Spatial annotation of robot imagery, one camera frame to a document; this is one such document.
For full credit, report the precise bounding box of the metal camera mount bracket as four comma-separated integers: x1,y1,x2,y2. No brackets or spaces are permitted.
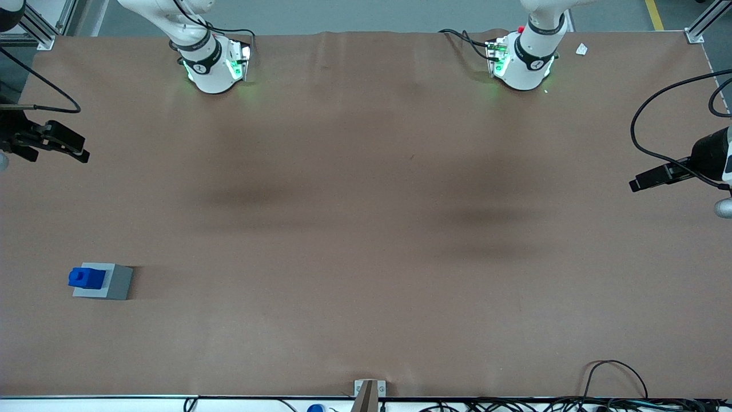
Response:
353,379,387,412

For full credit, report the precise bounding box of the gray square base block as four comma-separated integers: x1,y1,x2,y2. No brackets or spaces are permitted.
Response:
73,262,134,300

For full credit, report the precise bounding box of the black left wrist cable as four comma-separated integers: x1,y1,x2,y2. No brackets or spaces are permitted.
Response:
630,69,732,190

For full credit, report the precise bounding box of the black cable loop on mat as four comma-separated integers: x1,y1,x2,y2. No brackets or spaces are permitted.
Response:
579,359,649,401

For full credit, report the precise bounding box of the short black looped cable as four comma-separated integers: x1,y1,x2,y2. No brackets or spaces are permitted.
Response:
708,77,732,118

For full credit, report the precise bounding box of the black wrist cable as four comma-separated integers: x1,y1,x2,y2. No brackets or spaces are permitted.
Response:
0,46,81,114
630,69,732,190

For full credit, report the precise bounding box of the black cable bundle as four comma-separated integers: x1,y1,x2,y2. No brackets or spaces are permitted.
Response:
420,397,732,412

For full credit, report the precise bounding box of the brown table cover mat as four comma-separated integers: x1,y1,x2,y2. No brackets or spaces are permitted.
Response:
0,29,732,399

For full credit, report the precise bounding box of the aluminium frame profile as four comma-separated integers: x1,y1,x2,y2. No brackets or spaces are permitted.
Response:
685,0,732,44
0,0,79,51

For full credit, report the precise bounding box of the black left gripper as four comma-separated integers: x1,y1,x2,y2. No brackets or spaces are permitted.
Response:
628,127,730,193

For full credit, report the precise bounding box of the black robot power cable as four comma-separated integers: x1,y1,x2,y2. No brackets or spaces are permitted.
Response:
439,28,499,61
169,0,256,58

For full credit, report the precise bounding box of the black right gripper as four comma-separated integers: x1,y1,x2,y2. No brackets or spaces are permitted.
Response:
0,105,91,164

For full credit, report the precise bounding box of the blue plastic part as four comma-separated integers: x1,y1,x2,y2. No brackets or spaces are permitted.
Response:
68,267,107,289

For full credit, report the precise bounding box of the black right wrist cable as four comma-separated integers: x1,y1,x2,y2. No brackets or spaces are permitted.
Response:
0,46,81,114

